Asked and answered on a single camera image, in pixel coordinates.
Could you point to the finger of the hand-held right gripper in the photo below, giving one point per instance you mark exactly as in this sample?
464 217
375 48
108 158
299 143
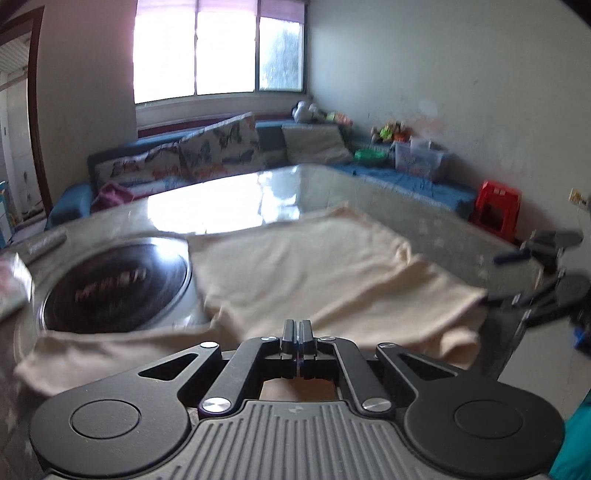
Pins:
512 300
510 256

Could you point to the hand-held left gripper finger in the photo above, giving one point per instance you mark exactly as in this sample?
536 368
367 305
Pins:
304 353
294 353

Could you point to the cream garment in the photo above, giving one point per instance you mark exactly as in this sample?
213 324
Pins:
323 267

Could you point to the red plastic stool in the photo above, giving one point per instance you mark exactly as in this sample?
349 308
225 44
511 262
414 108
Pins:
496 207

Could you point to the blue sofa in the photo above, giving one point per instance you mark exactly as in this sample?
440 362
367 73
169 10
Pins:
415 187

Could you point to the clear printed storage box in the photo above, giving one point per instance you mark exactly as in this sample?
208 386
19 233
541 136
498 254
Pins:
420 164

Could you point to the small clear plastic box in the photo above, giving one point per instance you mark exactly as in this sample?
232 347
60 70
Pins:
420 144

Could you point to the person's teal clothing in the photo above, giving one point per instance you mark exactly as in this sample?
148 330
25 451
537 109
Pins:
575 443

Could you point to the small plush toys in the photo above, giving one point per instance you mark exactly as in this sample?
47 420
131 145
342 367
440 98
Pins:
390 133

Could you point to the green bowl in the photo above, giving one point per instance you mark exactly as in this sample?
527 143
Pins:
370 156

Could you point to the black round induction cooktop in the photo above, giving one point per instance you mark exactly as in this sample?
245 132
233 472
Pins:
115 284

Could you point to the grey pillow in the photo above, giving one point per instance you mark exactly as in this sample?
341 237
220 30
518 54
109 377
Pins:
316 144

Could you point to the colourful soft toy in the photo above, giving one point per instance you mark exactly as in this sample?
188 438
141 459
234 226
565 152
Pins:
339 118

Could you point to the butterfly print cushion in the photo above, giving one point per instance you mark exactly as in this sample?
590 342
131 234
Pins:
138 166
221 145

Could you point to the pink cloth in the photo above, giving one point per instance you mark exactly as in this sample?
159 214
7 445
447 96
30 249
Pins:
113 197

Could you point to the panda plush toy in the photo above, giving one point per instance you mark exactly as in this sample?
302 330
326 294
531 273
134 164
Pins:
304 111

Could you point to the grey remote control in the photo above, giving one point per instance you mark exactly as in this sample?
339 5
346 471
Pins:
46 242

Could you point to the window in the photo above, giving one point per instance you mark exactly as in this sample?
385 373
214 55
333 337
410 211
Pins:
221 50

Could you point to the blue cabinet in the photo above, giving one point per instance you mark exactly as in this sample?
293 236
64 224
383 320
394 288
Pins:
5 212

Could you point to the purple window blind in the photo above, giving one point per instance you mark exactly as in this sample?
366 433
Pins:
221 8

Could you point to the yellowed wall socket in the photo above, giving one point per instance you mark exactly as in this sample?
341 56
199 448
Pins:
575 195

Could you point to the dark wooden door frame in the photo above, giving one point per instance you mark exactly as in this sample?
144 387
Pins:
39 115

